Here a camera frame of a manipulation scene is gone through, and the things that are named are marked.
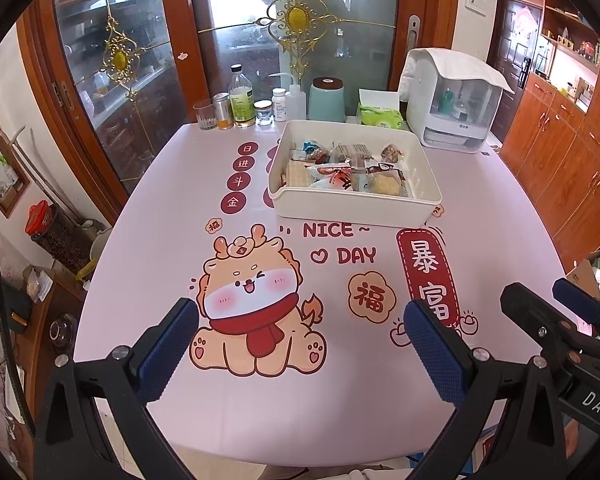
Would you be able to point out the white cloth cover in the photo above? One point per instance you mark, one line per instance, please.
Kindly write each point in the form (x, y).
(467, 67)

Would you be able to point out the clear nut cluster packet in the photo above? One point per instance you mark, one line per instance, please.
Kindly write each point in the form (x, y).
(391, 152)

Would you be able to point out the clear glass cup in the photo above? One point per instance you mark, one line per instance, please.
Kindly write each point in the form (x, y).
(205, 115)

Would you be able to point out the green tissue box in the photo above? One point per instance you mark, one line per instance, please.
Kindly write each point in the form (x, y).
(380, 112)

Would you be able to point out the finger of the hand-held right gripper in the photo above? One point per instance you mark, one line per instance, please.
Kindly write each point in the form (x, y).
(525, 305)
(575, 295)

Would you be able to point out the clear red print packet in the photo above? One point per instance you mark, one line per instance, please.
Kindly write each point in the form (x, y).
(335, 177)

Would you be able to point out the wooden display shelf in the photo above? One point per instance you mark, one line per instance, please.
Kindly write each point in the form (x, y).
(575, 45)

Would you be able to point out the white plastic storage bin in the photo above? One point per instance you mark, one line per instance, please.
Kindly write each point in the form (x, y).
(350, 207)

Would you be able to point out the yellow cracker packet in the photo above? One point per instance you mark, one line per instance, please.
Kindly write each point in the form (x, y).
(385, 182)

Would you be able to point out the white red-edged packet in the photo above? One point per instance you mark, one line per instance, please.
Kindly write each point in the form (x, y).
(377, 166)

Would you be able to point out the glass bottle with yellow liquid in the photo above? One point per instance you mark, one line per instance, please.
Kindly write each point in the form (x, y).
(241, 97)

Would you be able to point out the beige wafer packet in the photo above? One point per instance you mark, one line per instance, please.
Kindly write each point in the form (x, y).
(296, 172)

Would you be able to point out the cardboard box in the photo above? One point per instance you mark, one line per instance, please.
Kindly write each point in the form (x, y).
(587, 275)

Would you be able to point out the metal can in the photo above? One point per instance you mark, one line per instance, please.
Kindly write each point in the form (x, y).
(222, 110)

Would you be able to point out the wooden side table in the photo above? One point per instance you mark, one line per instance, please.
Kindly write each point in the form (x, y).
(45, 330)

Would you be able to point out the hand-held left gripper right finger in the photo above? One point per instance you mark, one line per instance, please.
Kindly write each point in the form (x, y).
(432, 350)

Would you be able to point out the white pill bottle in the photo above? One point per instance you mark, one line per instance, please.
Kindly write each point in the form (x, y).
(279, 105)

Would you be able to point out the white squeeze bottle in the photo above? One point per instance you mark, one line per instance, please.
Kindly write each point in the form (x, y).
(296, 102)

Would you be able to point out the glass door with gold ornament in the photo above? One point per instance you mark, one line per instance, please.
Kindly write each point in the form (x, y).
(350, 35)
(115, 100)

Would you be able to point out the dark wooden door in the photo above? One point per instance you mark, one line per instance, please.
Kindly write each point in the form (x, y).
(517, 50)

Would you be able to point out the white countertop appliance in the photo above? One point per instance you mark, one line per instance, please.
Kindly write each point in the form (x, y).
(452, 120)

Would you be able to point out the wooden cabinet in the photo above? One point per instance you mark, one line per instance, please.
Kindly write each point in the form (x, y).
(565, 160)

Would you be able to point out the blue white snack packet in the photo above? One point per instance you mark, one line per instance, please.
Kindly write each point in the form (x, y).
(307, 147)

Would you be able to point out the dark red snack packet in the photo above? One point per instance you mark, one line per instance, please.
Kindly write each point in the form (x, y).
(319, 155)

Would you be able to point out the red lid jar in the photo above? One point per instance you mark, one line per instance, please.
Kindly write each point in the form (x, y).
(50, 235)

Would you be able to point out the wooden wall niche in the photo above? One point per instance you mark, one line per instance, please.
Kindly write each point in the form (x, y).
(0, 160)

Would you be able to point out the white wall switch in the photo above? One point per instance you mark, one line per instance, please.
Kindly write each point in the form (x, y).
(477, 0)

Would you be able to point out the teal canister with brown lid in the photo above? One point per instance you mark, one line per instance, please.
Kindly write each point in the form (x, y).
(327, 100)

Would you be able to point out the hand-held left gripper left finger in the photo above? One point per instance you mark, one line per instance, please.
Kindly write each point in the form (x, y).
(172, 345)

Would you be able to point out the small glass jar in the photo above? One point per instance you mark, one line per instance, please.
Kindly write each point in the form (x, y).
(263, 112)

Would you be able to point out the pink printed tablecloth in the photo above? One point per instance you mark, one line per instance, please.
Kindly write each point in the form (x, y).
(170, 200)

